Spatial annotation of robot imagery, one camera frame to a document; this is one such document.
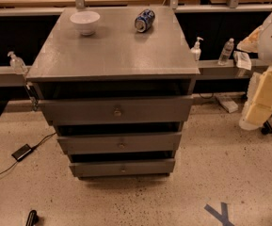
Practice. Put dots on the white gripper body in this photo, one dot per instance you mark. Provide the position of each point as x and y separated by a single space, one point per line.
251 42

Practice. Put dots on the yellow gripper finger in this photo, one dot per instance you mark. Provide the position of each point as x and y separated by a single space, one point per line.
258 107

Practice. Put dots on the grey bottom drawer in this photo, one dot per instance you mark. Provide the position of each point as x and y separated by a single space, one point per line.
116 168

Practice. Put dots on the grey drawer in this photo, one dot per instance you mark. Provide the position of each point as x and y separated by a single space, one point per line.
120 143
116 110
116 168

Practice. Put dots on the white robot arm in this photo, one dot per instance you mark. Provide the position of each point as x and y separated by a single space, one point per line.
266 42

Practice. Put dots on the grey middle drawer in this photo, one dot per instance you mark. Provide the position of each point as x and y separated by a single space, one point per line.
120 143

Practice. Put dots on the grey drawer cabinet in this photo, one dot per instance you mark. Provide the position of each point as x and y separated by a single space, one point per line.
115 61

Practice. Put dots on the grey top drawer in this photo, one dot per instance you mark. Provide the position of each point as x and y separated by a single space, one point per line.
116 110

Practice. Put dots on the crumpled paper packet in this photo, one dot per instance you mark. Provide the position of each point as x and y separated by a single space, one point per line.
242 60

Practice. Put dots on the clear plastic water bottle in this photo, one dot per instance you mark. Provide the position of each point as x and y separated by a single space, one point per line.
226 52

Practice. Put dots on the white power strip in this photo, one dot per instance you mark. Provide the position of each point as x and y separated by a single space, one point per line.
227 103

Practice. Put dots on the blue soda can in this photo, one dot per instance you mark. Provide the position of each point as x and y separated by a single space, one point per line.
144 20

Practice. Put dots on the white ceramic bowl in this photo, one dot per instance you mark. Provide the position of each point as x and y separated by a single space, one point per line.
85 22

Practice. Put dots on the clear left pump bottle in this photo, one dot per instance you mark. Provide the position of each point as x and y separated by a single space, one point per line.
17 64

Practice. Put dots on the black power adapter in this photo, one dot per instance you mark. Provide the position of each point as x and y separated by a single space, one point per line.
22 152

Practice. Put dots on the black object on floor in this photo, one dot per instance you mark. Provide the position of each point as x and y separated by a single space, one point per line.
32 219

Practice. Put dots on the grey metal rail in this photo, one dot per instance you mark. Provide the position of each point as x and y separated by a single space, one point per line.
209 70

